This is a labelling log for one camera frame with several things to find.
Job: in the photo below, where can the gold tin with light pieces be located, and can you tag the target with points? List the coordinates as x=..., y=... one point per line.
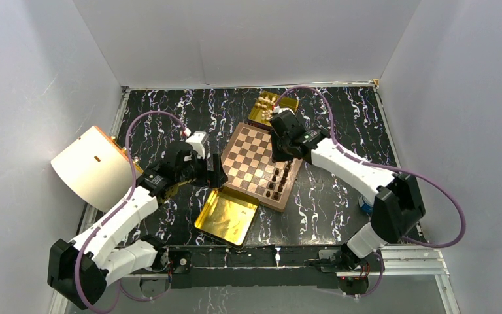
x=286, y=102

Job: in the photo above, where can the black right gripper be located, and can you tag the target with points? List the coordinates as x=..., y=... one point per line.
x=277, y=157

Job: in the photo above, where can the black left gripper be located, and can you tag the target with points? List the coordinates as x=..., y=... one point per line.
x=215, y=178

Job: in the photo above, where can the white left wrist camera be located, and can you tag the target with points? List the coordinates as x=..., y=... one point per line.
x=198, y=140

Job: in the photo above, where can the wooden folding chess board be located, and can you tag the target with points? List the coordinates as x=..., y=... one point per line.
x=247, y=163

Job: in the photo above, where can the blue round object on table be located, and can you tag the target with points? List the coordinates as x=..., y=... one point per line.
x=365, y=206

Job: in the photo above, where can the gold tin with dark pieces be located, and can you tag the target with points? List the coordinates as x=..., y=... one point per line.
x=227, y=216

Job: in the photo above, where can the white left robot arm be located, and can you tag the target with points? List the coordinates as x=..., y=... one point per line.
x=81, y=269

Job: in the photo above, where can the pile of light chess pieces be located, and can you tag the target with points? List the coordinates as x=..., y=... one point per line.
x=266, y=105

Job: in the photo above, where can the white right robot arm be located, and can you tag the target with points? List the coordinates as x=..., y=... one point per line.
x=394, y=198

